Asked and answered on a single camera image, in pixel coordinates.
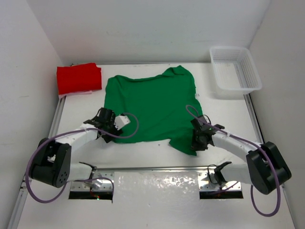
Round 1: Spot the green t shirt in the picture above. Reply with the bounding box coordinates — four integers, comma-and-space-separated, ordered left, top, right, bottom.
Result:
104, 66, 203, 156

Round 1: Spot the red t shirt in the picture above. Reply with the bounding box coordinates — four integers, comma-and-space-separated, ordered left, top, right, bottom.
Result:
56, 63, 102, 95

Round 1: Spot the pink t shirt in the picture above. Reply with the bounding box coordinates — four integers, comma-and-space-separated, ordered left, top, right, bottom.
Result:
59, 91, 93, 99

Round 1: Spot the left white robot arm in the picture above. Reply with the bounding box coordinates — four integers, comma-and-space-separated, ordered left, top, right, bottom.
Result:
29, 108, 130, 188

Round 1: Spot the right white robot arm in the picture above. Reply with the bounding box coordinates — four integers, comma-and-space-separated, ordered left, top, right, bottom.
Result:
191, 115, 292, 195

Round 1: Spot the white front cover panel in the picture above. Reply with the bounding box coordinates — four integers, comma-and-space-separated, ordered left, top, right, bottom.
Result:
18, 172, 294, 229

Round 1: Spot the white plastic basket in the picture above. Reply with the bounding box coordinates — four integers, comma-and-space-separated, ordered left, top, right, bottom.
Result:
210, 46, 262, 96

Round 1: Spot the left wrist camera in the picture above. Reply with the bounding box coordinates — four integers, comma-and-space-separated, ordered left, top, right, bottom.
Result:
114, 115, 130, 130

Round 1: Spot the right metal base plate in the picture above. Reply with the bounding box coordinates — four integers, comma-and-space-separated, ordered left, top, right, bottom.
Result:
197, 170, 242, 193

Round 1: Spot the metal base plate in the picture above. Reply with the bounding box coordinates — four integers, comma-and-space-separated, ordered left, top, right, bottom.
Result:
197, 170, 242, 193
70, 171, 114, 192

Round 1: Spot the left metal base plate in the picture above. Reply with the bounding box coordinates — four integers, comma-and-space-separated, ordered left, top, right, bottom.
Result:
70, 171, 114, 192

